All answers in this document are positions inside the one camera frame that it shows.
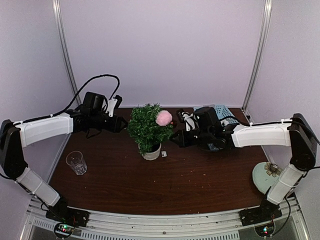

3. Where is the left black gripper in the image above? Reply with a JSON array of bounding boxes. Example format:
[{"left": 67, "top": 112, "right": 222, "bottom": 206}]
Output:
[{"left": 90, "top": 112, "right": 128, "bottom": 133}]

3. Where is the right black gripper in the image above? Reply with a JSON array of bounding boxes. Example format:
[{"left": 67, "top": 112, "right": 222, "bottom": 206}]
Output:
[{"left": 170, "top": 128, "right": 213, "bottom": 148}]

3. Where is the small green christmas tree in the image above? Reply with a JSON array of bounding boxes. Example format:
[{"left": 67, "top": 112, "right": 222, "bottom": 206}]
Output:
[{"left": 126, "top": 103, "right": 173, "bottom": 155}]

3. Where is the pink pompom ornament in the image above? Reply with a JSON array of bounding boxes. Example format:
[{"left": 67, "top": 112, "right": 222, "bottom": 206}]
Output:
[{"left": 155, "top": 110, "right": 173, "bottom": 127}]

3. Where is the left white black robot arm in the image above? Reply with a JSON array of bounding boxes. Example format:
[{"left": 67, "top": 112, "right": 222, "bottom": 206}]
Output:
[{"left": 0, "top": 92, "right": 128, "bottom": 222}]

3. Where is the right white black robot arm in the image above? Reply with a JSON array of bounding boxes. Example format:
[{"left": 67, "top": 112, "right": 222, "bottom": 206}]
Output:
[{"left": 170, "top": 106, "right": 320, "bottom": 221}]

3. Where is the white tree pot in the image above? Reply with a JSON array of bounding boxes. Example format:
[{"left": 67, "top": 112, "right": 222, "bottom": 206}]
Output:
[{"left": 142, "top": 143, "right": 162, "bottom": 161}]

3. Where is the blue plastic basket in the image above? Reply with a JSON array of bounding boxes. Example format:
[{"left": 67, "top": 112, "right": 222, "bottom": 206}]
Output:
[{"left": 193, "top": 104, "right": 239, "bottom": 127}]

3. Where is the clear drinking glass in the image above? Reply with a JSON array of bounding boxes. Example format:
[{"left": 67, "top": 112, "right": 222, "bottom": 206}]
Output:
[{"left": 65, "top": 150, "right": 88, "bottom": 176}]

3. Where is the pale green floral plate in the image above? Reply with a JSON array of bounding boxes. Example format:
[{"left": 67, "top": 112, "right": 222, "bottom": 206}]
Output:
[{"left": 252, "top": 162, "right": 283, "bottom": 194}]

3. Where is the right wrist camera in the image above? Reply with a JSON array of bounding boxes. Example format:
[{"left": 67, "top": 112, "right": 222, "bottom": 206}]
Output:
[{"left": 176, "top": 109, "right": 197, "bottom": 132}]

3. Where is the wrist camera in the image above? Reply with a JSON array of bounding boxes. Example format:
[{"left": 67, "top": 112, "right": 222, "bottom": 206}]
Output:
[
  {"left": 106, "top": 95, "right": 123, "bottom": 118},
  {"left": 176, "top": 109, "right": 197, "bottom": 132}
]

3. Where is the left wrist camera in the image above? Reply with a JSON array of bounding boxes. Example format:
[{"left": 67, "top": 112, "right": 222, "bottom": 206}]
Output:
[{"left": 106, "top": 95, "right": 123, "bottom": 118}]

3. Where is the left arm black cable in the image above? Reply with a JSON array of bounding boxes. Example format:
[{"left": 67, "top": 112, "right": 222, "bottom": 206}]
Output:
[{"left": 24, "top": 73, "right": 121, "bottom": 123}]

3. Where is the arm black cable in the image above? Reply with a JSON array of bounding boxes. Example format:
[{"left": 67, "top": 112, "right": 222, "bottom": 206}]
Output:
[
  {"left": 219, "top": 117, "right": 296, "bottom": 128},
  {"left": 24, "top": 73, "right": 121, "bottom": 123}
]

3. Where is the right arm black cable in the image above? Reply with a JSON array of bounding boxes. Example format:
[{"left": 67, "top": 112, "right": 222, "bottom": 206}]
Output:
[{"left": 219, "top": 117, "right": 296, "bottom": 128}]

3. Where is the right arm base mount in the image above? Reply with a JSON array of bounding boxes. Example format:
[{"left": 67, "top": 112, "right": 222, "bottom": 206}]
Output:
[{"left": 239, "top": 206, "right": 283, "bottom": 238}]

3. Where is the front aluminium rail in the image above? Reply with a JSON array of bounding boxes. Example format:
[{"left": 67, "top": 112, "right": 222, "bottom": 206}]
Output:
[{"left": 19, "top": 192, "right": 311, "bottom": 240}]

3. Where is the left aluminium frame post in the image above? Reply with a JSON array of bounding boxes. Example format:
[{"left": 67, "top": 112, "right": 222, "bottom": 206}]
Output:
[{"left": 52, "top": 0, "right": 78, "bottom": 96}]

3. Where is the aluminium frame post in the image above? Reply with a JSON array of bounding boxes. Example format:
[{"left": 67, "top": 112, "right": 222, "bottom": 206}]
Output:
[
  {"left": 242, "top": 0, "right": 273, "bottom": 112},
  {"left": 52, "top": 0, "right": 78, "bottom": 96}
]

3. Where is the right aluminium frame post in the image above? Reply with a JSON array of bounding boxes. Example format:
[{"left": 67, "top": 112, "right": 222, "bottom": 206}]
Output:
[{"left": 242, "top": 0, "right": 273, "bottom": 112}]

